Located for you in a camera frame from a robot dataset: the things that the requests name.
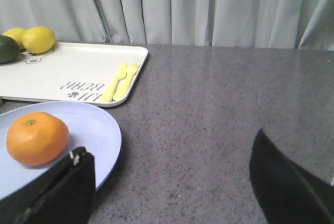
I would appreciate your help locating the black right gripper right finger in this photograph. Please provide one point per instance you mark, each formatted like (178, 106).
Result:
(286, 192)

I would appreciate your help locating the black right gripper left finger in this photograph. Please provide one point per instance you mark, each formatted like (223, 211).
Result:
(63, 194)

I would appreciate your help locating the orange fruit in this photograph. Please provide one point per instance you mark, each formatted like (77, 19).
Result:
(37, 138)

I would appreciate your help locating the white serving tray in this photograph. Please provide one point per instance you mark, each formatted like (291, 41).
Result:
(70, 72)

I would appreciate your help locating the yellow-green plastic fork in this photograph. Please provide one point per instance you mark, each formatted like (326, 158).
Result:
(107, 96)

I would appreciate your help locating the green lime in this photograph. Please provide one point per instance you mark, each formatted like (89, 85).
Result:
(9, 49)

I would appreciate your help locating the yellow lemon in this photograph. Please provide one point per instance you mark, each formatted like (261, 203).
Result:
(38, 40)
(16, 34)

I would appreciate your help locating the grey curtain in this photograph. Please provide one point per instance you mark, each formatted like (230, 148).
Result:
(286, 24)

